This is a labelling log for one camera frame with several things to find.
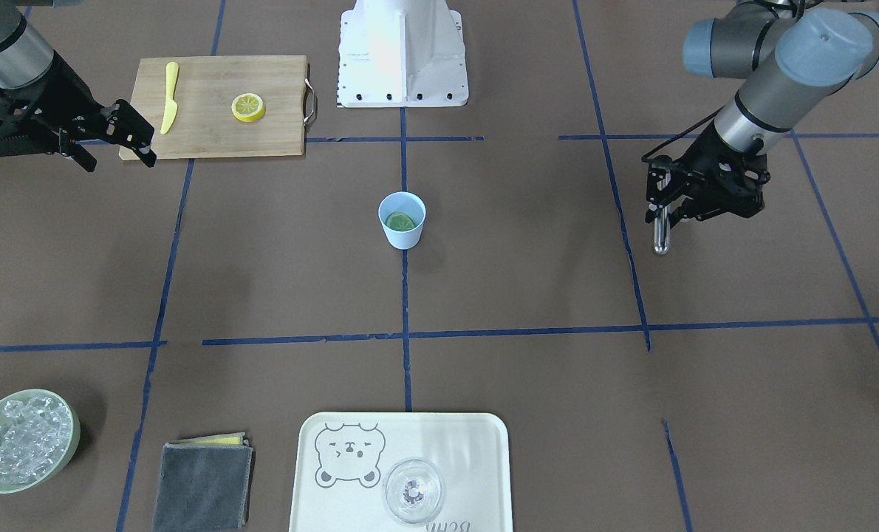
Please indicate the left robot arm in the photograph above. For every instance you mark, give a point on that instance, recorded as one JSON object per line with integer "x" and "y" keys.
{"x": 787, "y": 67}

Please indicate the wooden cutting board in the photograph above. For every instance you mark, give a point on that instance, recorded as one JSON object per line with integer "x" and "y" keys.
{"x": 205, "y": 89}

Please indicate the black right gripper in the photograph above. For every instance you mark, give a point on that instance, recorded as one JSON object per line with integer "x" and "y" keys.
{"x": 68, "y": 94}

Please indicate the green lime slice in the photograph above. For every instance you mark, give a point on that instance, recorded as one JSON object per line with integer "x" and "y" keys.
{"x": 400, "y": 222}

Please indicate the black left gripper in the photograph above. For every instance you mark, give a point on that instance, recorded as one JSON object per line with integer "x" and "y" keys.
{"x": 714, "y": 164}

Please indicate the cream bear tray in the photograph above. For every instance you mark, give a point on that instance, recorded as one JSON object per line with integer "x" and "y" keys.
{"x": 343, "y": 460}

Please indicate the yellow plastic knife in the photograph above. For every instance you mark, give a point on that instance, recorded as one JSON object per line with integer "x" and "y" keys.
{"x": 171, "y": 107}

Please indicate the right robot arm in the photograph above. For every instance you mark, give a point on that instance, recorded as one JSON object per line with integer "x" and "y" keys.
{"x": 24, "y": 54}

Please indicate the clear wine glass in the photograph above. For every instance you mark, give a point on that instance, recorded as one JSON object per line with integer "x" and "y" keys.
{"x": 413, "y": 493}

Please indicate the grey folded cloth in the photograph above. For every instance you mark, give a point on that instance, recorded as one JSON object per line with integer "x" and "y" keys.
{"x": 203, "y": 484}

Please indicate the green bowl of ice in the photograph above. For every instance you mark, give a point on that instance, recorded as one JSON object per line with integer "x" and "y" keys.
{"x": 39, "y": 435}

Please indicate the steel muddler black tip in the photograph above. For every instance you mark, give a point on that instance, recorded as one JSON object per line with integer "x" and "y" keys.
{"x": 661, "y": 239}

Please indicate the yellow lemon half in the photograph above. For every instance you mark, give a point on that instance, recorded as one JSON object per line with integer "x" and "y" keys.
{"x": 248, "y": 107}

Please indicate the light blue plastic cup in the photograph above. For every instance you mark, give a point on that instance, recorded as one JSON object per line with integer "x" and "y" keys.
{"x": 412, "y": 205}

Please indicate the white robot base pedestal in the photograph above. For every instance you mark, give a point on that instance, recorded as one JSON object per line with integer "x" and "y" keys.
{"x": 401, "y": 54}

